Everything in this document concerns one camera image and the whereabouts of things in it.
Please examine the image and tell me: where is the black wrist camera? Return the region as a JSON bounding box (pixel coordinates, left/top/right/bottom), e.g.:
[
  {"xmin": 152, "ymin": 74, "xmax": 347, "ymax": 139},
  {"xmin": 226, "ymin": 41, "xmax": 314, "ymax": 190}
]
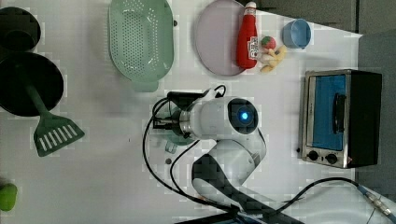
[{"xmin": 166, "ymin": 91, "xmax": 204, "ymax": 110}]

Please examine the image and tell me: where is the green toy pepper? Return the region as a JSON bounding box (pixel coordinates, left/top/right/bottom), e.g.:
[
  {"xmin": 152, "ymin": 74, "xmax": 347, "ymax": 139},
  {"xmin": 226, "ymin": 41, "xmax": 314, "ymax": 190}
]
[{"xmin": 0, "ymin": 183, "xmax": 18, "ymax": 212}]

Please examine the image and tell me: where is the green slotted spatula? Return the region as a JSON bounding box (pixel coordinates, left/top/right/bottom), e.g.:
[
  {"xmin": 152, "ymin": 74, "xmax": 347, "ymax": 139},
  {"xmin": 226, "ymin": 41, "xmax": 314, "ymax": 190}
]
[{"xmin": 26, "ymin": 84, "xmax": 85, "ymax": 157}]

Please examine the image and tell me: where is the red ketchup bottle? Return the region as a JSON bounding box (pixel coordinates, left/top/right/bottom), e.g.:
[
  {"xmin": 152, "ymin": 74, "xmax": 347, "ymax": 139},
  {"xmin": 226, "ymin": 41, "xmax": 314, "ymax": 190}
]
[{"xmin": 236, "ymin": 2, "xmax": 259, "ymax": 69}]

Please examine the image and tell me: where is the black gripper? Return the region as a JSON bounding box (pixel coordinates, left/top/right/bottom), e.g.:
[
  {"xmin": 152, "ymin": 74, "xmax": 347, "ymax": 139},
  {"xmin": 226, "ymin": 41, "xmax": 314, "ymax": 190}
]
[{"xmin": 153, "ymin": 110, "xmax": 182, "ymax": 135}]

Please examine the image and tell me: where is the green perforated colander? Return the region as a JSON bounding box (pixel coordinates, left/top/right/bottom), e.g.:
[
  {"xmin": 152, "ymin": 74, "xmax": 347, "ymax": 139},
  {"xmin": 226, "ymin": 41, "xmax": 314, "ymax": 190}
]
[{"xmin": 107, "ymin": 0, "xmax": 174, "ymax": 92}]

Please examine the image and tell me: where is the lilac plate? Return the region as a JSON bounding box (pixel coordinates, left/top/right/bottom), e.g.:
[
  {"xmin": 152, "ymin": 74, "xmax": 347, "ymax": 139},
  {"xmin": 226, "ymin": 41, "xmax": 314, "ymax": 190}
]
[{"xmin": 194, "ymin": 0, "xmax": 244, "ymax": 76}]

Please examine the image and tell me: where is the green mug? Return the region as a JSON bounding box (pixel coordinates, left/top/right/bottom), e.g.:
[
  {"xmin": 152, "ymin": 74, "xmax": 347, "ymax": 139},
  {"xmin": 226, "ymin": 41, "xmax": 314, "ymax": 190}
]
[{"xmin": 165, "ymin": 107, "xmax": 193, "ymax": 154}]

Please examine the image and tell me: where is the black frying pan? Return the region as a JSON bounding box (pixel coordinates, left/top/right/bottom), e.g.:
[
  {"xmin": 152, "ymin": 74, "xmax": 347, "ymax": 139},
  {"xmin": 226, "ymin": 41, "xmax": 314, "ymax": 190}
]
[{"xmin": 0, "ymin": 52, "xmax": 64, "ymax": 117}]

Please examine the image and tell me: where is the yellow toy banana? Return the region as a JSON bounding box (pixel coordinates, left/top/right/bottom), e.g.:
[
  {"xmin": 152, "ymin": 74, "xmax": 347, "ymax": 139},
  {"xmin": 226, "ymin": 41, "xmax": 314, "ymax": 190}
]
[{"xmin": 259, "ymin": 46, "xmax": 287, "ymax": 73}]

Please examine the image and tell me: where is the blue metal table frame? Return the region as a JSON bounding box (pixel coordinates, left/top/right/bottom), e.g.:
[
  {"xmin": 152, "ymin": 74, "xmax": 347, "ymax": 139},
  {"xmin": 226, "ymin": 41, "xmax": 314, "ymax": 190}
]
[{"xmin": 175, "ymin": 213, "xmax": 250, "ymax": 224}]

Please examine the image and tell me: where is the silver toaster oven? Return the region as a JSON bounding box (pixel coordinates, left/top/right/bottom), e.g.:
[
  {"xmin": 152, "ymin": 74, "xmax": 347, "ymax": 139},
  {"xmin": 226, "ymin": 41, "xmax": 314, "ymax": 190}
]
[{"xmin": 301, "ymin": 69, "xmax": 382, "ymax": 169}]

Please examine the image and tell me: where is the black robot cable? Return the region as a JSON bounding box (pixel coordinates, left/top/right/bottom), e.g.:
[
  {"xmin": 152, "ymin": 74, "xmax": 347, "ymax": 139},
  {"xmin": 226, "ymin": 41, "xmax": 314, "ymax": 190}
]
[{"xmin": 142, "ymin": 84, "xmax": 396, "ymax": 223}]

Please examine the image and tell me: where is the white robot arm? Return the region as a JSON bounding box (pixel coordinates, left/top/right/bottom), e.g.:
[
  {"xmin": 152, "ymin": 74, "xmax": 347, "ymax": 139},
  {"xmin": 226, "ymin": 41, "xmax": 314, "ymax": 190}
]
[{"xmin": 153, "ymin": 97, "xmax": 304, "ymax": 224}]

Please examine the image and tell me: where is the blue cup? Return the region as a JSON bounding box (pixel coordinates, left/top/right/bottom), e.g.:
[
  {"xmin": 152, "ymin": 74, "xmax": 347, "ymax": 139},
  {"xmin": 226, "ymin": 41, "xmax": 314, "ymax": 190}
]
[{"xmin": 282, "ymin": 19, "xmax": 311, "ymax": 49}]

